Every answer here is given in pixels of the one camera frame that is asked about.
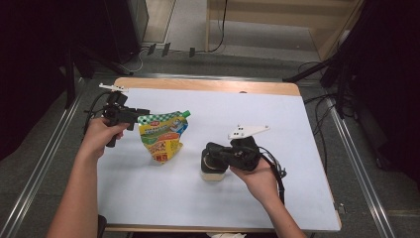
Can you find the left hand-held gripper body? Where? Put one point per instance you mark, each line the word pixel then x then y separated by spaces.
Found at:
pixel 119 114

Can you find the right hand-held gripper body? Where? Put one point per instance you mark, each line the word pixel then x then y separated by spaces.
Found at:
pixel 246 158

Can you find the clear jar with black lid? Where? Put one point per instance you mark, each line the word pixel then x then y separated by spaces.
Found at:
pixel 213 175

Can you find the yellow spouted pouch green cap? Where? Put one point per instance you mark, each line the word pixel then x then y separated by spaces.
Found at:
pixel 161 139

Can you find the person's right hand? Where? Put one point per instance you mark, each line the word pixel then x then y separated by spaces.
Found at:
pixel 261 185

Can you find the person's left hand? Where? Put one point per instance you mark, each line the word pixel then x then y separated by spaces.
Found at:
pixel 95 139

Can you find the black metal stand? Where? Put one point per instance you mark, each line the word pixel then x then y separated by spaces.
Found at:
pixel 307 71
pixel 70 82

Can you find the white paper sheet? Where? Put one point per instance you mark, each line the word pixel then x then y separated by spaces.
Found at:
pixel 307 158

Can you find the white cloth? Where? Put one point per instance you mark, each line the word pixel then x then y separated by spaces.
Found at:
pixel 228 236

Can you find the dark cabinet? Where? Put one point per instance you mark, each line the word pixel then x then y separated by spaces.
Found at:
pixel 120 26

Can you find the black curtain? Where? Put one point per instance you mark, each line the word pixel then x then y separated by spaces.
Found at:
pixel 389 82
pixel 26 66

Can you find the small grey table clip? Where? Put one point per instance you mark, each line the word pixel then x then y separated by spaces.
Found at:
pixel 341 209

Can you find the dark rounded object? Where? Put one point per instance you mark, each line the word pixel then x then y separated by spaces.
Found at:
pixel 101 226

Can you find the light wooden furniture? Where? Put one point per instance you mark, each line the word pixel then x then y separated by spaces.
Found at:
pixel 264 13

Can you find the metal floor rail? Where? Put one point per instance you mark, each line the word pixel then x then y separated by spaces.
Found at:
pixel 198 76
pixel 354 155
pixel 49 155

